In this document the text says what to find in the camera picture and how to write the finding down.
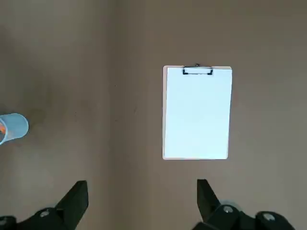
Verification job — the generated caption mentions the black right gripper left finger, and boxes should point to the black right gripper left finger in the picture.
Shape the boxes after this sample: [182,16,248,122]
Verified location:
[0,180,89,230]

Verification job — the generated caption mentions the blue plastic cup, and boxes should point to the blue plastic cup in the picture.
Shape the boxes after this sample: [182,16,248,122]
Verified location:
[0,113,29,146]

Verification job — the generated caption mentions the metal clipboard clip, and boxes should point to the metal clipboard clip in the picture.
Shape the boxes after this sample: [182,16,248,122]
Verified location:
[182,63,213,76]

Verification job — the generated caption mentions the white clipboard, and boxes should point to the white clipboard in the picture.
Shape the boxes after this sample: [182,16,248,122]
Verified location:
[162,65,233,161]

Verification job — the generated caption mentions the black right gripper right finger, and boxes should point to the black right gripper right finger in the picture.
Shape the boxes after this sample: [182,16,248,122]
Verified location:
[195,178,296,230]

